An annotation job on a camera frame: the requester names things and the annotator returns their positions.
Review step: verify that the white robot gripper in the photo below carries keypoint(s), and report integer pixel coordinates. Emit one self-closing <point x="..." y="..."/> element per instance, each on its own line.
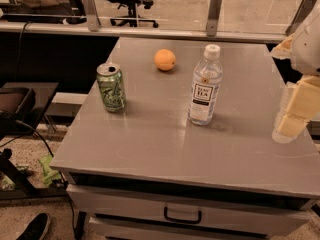
<point x="308" y="52"/>

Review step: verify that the clear plastic tea bottle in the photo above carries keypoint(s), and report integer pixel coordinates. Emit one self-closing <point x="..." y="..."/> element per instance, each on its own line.
<point x="206" y="82"/>

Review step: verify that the orange fruit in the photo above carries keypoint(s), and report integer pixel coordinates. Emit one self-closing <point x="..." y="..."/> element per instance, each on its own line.
<point x="165" y="59"/>

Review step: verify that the grey cabinet drawer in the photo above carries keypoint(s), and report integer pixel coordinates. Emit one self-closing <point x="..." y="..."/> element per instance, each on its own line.
<point x="137" y="213"/>
<point x="128" y="230"/>

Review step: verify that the green soda can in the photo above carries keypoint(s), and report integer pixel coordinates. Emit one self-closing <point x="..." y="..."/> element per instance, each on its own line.
<point x="111" y="87"/>

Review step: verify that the lower grey cabinet drawer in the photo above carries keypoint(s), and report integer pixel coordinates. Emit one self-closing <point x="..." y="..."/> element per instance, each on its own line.
<point x="128" y="230"/>

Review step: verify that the green snack bag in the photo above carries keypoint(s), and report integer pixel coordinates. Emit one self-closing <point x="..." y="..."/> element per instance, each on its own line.
<point x="49" y="175"/>

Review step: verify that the black side stand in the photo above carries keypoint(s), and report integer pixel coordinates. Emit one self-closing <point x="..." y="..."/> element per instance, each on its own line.
<point x="22" y="106"/>

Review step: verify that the black shoe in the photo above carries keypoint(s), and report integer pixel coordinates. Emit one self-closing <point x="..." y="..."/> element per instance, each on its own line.
<point x="37" y="228"/>

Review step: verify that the grey metal bracket right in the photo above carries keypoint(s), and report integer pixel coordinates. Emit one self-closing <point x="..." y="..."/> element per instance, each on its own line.
<point x="303" y="11"/>

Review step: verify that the grey metal bracket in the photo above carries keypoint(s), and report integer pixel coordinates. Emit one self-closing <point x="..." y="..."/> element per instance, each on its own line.
<point x="213" y="17"/>
<point x="93" y="22"/>
<point x="303" y="11"/>

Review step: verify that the grey metal bracket middle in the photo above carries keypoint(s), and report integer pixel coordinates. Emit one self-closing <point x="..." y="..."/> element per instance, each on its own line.
<point x="213" y="17"/>

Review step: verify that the black drawer handle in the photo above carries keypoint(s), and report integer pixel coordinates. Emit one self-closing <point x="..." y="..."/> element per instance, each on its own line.
<point x="182" y="216"/>

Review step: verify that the grey metal bracket left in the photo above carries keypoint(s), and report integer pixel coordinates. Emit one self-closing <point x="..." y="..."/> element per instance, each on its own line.
<point x="93" y="22"/>

